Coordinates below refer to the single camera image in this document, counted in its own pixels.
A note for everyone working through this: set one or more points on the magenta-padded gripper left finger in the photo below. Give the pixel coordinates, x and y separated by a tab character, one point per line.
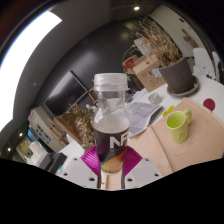
78	171

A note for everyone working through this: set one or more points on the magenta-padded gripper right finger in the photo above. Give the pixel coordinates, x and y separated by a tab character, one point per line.
143	171

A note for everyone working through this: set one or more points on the clear drink bottle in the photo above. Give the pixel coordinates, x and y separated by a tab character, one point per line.
111	133

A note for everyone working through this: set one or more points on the black desktop device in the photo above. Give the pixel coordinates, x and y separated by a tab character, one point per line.
51	161

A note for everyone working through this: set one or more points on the open grey printed booklet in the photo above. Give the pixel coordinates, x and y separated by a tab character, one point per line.
141	118

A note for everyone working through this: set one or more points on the yellow-green mug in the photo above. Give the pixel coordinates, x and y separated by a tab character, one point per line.
176	128

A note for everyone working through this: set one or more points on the beige cabinet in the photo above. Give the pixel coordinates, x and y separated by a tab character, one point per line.
41	128

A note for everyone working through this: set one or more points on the beige wooden board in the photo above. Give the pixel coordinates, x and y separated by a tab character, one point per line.
196	146

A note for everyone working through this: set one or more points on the small yellow tag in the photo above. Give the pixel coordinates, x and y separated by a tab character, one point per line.
168	110

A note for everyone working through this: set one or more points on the small round glass jar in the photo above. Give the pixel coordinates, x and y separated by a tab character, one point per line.
154	98

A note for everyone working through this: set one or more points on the wooden easel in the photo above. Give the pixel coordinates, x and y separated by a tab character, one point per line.
91	91

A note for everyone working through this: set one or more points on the flat round red coaster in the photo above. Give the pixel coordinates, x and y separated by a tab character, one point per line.
209	104

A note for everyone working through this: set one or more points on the brown cardboard box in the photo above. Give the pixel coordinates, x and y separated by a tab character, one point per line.
146	75

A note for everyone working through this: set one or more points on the grey plant saucer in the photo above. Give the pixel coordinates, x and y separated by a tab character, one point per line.
195	88

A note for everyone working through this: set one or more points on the dried plant in grey pot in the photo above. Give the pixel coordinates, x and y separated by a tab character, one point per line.
176	76

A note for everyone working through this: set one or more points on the stack of papers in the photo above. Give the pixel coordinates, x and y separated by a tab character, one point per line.
200	71

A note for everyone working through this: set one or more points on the long ceiling light strip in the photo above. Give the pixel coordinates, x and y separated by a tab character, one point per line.
23	63

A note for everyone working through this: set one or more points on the white chair with green cushion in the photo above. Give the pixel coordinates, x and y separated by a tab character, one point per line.
203	58

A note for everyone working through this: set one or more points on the wooden figure sculpture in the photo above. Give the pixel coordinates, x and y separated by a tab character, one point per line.
190	38

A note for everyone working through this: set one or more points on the round ceiling spotlight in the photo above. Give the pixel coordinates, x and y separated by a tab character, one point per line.
136	8

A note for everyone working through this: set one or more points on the black wall screen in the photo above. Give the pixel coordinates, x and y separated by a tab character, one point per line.
65	95

